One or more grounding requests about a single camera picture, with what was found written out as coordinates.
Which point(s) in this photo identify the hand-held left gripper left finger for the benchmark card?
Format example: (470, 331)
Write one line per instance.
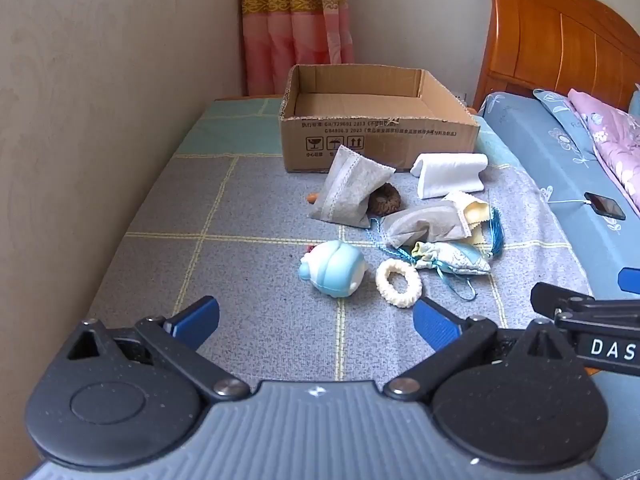
(195, 317)

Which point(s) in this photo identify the blue tassel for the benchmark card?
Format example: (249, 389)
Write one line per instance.
(496, 235)

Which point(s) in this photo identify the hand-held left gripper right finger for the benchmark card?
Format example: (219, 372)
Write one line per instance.
(435, 325)

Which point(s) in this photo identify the grey lace-trimmed sachet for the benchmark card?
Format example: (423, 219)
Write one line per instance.
(425, 225)
(345, 185)

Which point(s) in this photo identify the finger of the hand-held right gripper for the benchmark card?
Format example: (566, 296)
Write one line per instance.
(631, 280)
(560, 302)

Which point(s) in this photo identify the brown cardboard box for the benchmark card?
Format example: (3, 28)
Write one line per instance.
(390, 135)

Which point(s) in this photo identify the white fluffy scrunchie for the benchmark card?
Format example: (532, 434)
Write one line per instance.
(382, 280)

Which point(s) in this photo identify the wooden headboard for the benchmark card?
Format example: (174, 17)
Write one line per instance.
(550, 35)

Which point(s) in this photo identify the pink patterned curtain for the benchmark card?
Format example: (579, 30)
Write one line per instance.
(295, 35)

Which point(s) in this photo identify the brown scrunchie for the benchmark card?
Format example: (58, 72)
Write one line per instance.
(387, 202)

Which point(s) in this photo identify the white folded cloth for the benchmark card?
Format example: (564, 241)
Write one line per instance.
(450, 172)

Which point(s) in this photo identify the blue round plush toy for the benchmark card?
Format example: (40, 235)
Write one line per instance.
(335, 270)

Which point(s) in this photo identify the small orange object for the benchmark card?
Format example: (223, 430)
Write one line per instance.
(313, 198)

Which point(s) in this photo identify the grey checked blanket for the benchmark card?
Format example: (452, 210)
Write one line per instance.
(250, 200)

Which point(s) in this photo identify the blue floral bedsheet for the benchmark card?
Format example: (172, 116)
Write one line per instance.
(540, 160)

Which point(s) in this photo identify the black smartphone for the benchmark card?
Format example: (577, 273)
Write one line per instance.
(605, 206)

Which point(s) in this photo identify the blue floral pillow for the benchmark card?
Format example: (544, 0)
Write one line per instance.
(555, 105)

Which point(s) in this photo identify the wall socket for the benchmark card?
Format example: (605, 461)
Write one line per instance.
(460, 97)

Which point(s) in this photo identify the blue floral sachet pouch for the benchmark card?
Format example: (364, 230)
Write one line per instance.
(455, 260)

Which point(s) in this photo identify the yellow cloth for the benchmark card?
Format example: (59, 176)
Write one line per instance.
(475, 207)

